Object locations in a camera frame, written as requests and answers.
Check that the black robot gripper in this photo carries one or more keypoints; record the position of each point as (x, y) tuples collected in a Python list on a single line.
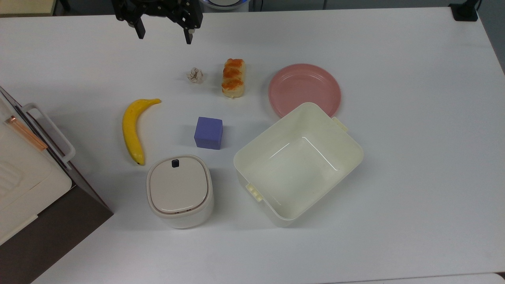
[(158, 8)]

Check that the bread loaf with orange glaze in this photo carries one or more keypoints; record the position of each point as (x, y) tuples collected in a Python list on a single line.
[(233, 78)]

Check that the pink round plate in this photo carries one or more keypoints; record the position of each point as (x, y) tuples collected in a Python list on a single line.
[(303, 88)]

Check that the crumpled paper ball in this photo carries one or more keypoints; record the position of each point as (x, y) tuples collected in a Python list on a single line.
[(195, 75)]

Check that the yellow banana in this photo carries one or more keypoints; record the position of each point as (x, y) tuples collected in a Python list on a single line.
[(132, 130)]

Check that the purple cube block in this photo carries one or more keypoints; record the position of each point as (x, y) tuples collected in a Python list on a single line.
[(208, 133)]

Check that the light wooden table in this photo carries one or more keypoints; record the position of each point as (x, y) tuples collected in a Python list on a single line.
[(25, 6)]

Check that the white lidded trash bin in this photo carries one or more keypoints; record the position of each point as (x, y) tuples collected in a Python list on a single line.
[(179, 190)]

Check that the cream plastic tub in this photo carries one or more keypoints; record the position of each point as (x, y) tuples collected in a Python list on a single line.
[(298, 165)]

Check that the white toaster oven body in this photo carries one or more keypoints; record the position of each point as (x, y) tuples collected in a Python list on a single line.
[(23, 181)]

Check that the black table clamp mount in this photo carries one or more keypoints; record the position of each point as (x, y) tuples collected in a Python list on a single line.
[(464, 11)]

